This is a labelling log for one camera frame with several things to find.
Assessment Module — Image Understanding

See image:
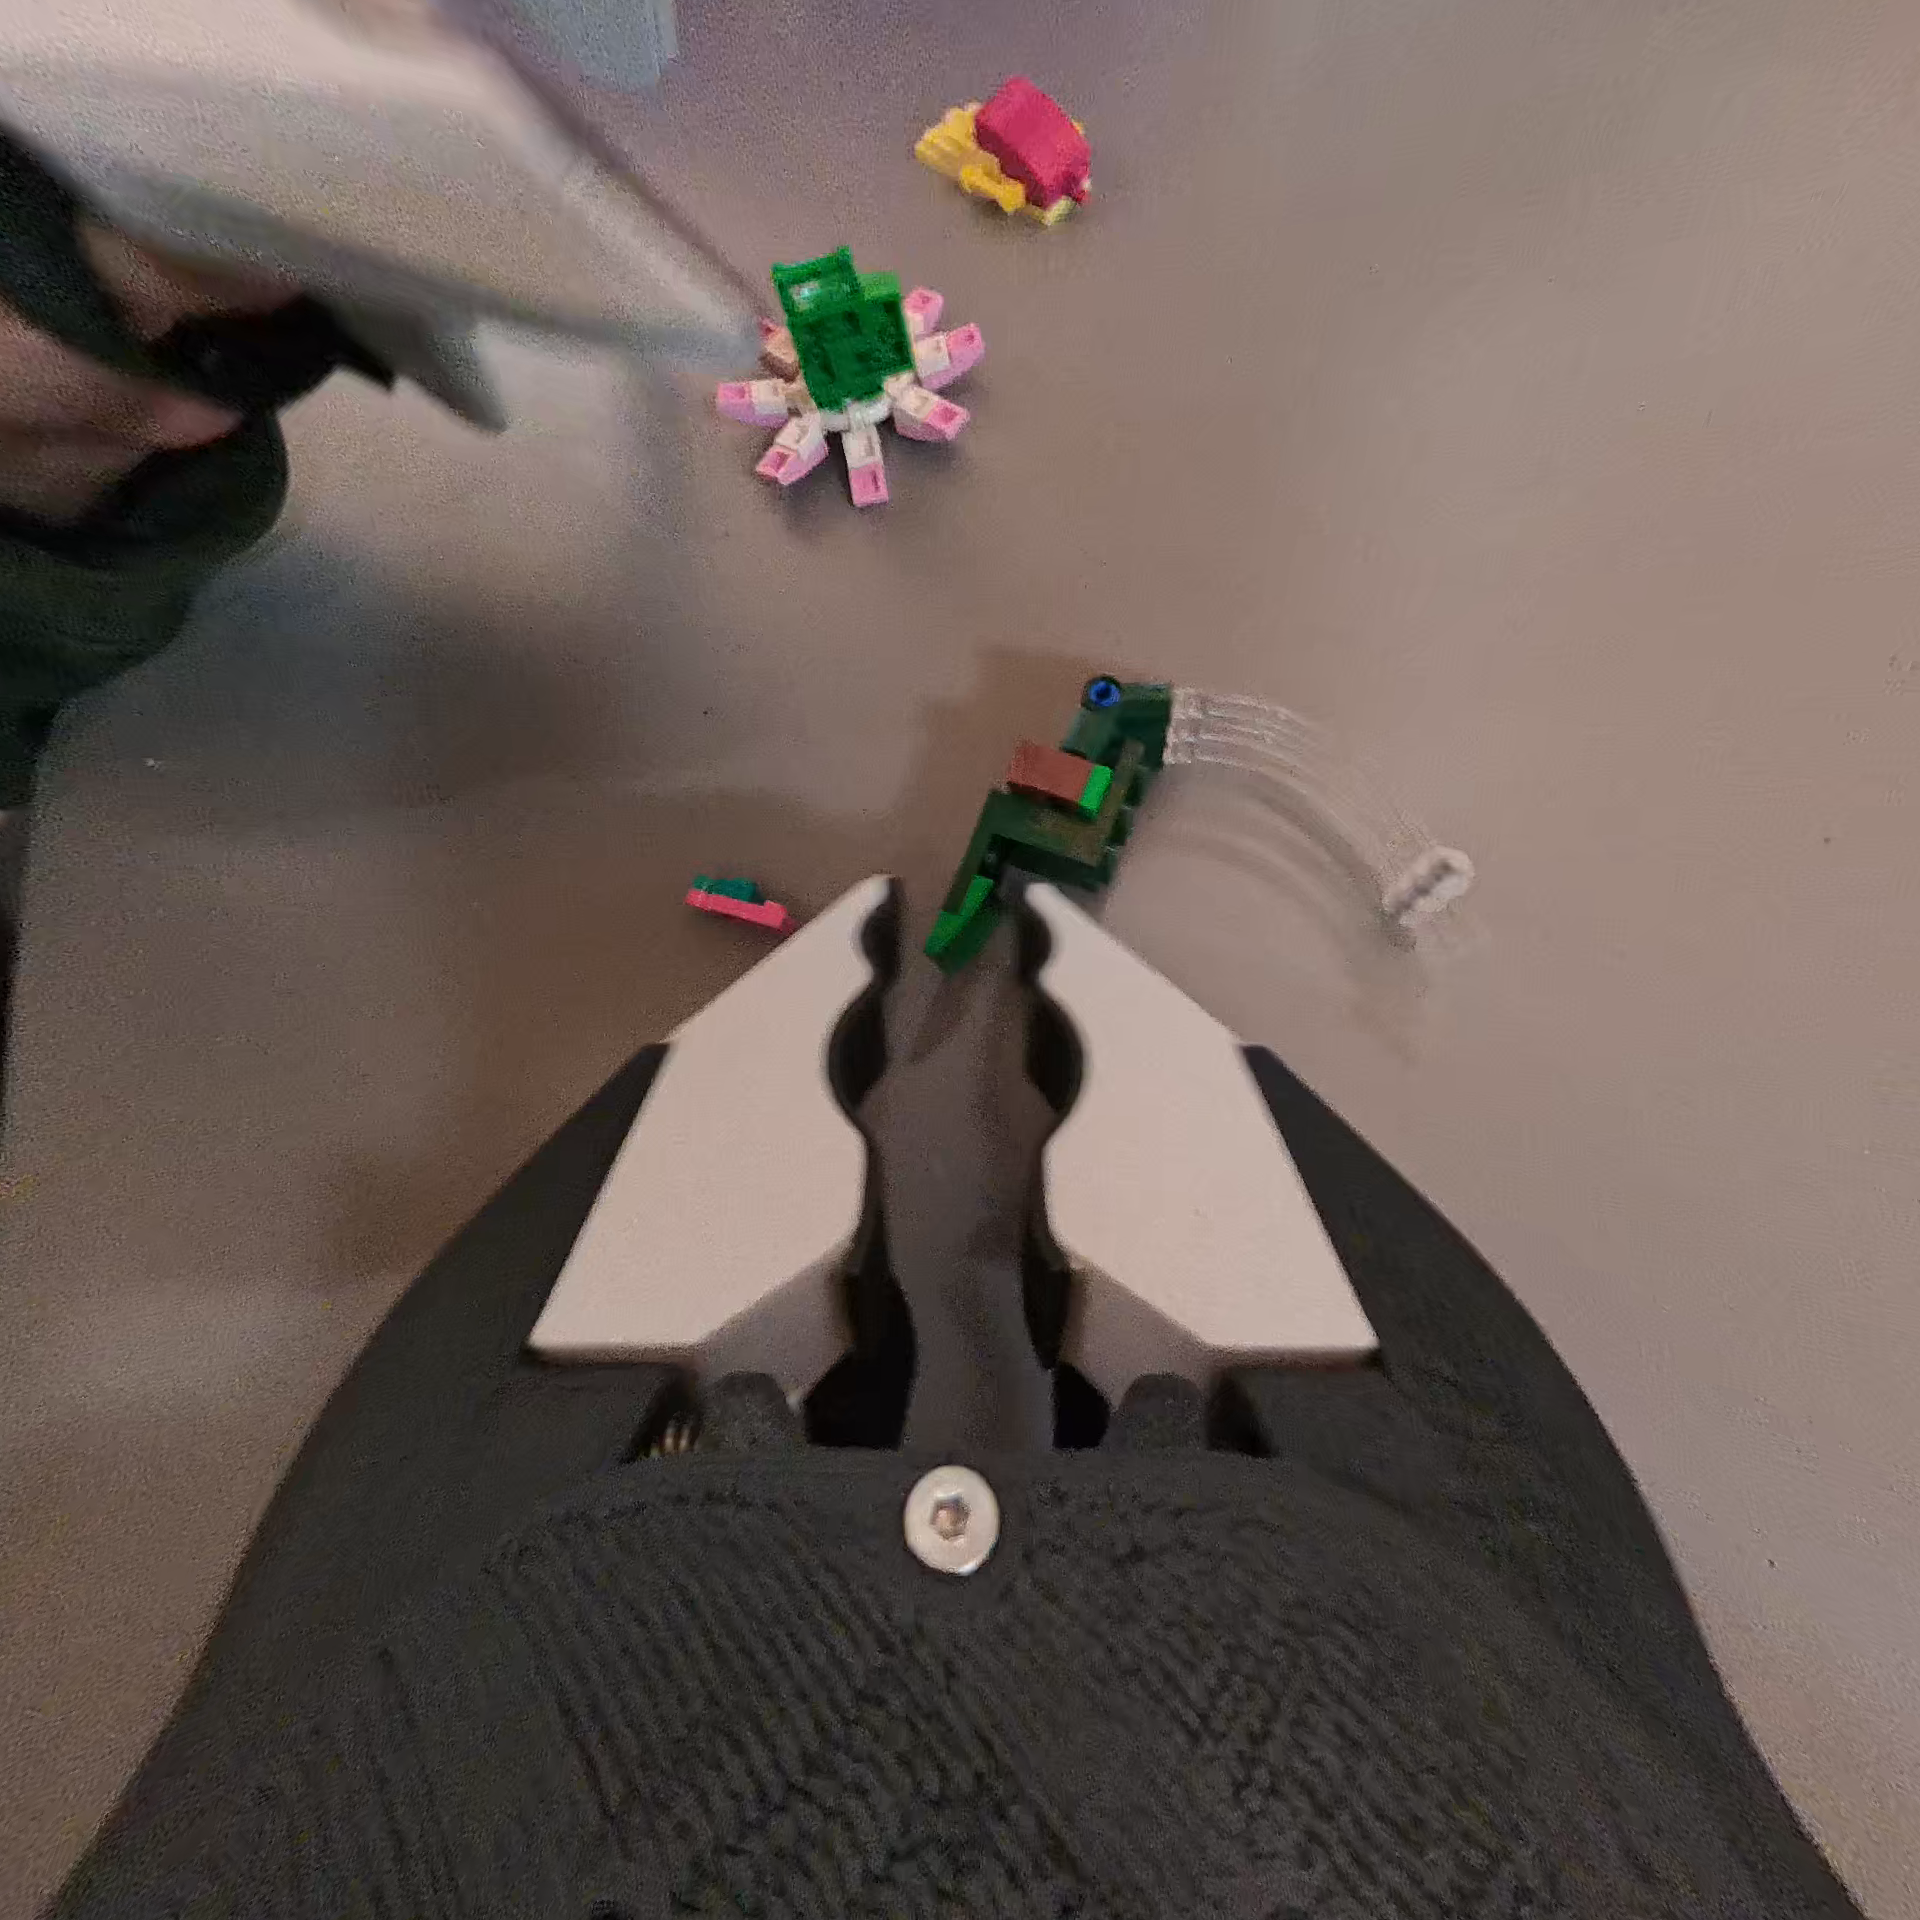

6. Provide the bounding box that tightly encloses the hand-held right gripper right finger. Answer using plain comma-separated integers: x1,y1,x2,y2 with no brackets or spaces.
1008,883,1378,1413

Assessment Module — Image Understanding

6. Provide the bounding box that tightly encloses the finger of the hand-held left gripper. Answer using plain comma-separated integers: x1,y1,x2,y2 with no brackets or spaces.
0,0,770,345
104,217,753,430

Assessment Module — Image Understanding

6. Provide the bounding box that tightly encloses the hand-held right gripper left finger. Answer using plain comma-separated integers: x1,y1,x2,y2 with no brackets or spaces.
527,875,919,1419

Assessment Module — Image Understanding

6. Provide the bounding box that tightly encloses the transparent curved lego piece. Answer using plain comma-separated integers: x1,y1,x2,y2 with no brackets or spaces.
1172,681,1480,961

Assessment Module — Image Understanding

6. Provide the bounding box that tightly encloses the dark green lego build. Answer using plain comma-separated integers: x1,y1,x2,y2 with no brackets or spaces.
919,672,1179,971

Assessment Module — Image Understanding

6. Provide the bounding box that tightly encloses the green and pink lego flower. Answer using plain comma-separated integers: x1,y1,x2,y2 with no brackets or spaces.
714,246,988,511

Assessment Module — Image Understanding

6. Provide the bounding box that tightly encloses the person's left forearm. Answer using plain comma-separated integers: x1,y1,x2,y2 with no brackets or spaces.
0,417,287,811

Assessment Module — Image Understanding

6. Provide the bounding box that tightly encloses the pink and yellow lego build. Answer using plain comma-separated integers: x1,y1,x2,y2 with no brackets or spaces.
917,75,1097,230

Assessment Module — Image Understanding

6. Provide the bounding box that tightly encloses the person's left hand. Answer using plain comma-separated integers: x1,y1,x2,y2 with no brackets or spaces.
0,307,242,504

